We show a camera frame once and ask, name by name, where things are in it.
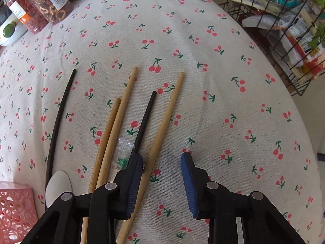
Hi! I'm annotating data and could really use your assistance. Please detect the black wire rack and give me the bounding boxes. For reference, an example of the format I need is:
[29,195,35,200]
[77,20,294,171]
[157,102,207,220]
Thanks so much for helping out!
[218,0,325,97]

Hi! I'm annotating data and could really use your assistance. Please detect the jar of red goji berries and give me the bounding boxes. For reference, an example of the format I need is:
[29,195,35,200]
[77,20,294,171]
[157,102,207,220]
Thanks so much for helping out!
[0,0,49,35]

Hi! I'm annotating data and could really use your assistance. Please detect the black chopstick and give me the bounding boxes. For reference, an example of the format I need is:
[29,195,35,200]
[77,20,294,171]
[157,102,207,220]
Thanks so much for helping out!
[45,69,77,191]
[131,91,158,158]

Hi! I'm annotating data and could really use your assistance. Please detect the dark green pumpkin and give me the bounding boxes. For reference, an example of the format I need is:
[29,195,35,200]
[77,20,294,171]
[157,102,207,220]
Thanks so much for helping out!
[0,4,13,26]

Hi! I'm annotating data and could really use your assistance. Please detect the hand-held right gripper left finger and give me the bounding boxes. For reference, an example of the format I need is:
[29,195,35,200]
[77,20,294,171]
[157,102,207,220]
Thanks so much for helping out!
[20,149,144,244]

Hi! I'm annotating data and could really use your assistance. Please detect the pile of food packets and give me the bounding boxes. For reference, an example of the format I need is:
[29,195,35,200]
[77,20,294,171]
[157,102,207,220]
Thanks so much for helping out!
[230,0,325,82]

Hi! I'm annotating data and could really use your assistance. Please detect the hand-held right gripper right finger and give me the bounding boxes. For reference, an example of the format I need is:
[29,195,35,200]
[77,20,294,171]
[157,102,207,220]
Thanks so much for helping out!
[181,152,306,244]

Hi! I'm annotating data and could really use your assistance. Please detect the white spoon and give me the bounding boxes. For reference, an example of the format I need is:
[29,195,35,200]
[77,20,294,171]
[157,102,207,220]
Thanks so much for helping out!
[45,170,72,206]

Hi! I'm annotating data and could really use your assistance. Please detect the green lime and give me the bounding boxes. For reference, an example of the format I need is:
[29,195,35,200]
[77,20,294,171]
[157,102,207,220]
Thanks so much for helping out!
[2,22,16,37]

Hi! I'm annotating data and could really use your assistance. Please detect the wooden chopstick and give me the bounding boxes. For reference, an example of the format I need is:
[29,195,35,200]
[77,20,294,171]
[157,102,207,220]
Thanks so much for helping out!
[117,72,185,244]
[81,66,139,244]
[88,97,122,193]

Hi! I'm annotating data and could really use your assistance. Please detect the green leafy herbs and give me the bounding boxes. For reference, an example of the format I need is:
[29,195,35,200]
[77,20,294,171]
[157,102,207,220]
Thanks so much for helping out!
[308,22,325,52]

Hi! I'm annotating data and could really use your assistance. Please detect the pink perforated plastic basket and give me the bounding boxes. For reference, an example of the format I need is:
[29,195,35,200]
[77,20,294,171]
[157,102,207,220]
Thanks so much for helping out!
[0,182,38,244]

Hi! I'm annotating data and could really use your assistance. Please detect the jar of dried fruit rings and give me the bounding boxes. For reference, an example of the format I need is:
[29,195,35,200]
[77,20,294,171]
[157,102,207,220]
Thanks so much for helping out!
[20,0,74,25]

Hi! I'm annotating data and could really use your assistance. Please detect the white bowl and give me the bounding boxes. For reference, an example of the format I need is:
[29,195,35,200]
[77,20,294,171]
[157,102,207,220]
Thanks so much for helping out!
[0,13,28,47]

